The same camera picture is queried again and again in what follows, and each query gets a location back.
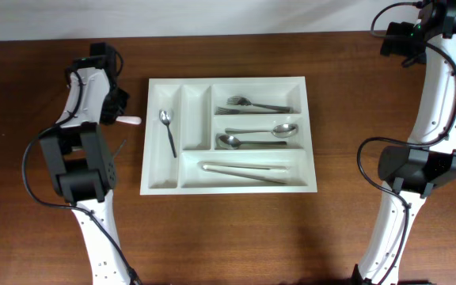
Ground white plastic knife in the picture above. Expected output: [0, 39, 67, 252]
[116, 116, 142, 125]

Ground small metal spoon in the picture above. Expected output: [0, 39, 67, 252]
[112, 139, 127, 159]
[159, 109, 177, 158]

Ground metal fork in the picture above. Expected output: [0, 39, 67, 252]
[215, 107, 284, 115]
[226, 96, 293, 113]

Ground metal tablespoon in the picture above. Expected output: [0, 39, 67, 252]
[216, 135, 287, 150]
[225, 123, 298, 139]

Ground long metal tongs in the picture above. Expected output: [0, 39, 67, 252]
[199, 161, 291, 184]

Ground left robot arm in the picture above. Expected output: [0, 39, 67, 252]
[32, 43, 141, 284]

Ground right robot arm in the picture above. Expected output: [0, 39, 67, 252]
[350, 1, 456, 285]

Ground white cutlery tray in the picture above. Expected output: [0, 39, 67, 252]
[140, 77, 317, 196]

